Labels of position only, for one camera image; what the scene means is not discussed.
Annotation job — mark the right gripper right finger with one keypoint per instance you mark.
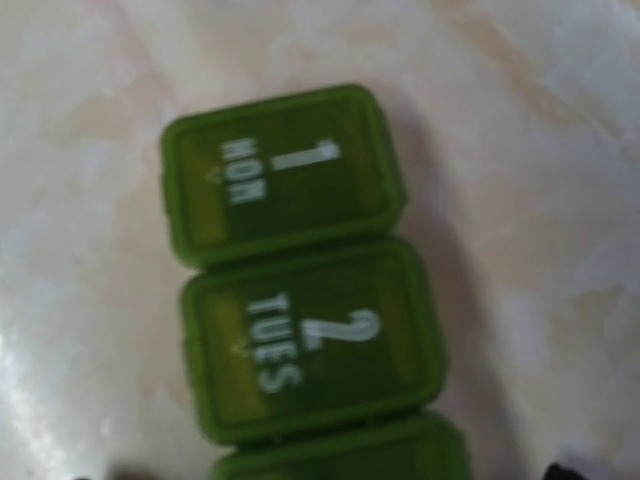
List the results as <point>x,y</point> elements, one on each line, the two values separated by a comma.
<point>556,471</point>

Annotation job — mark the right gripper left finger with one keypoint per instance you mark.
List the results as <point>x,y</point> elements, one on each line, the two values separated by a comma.
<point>132,473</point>

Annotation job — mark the green weekly pill organizer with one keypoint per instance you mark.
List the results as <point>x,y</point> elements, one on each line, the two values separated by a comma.
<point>311,340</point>

